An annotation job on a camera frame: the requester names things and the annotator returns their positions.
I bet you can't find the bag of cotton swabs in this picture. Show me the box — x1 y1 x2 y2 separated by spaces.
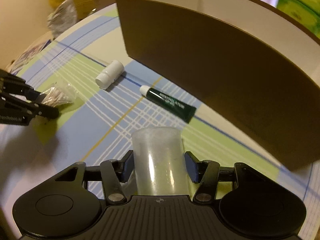
36 81 78 107

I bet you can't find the green lip gel tube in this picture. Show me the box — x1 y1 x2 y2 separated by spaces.
139 85 196 123

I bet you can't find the small white cylinder bottle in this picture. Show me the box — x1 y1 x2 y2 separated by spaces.
95 60 124 89

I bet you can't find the crumpled plastic bag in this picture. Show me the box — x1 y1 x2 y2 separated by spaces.
47 0 78 39

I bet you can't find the brown cardboard box white inside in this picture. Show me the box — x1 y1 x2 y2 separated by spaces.
116 0 319 170

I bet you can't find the green tissue pack stack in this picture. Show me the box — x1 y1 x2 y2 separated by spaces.
277 0 319 37

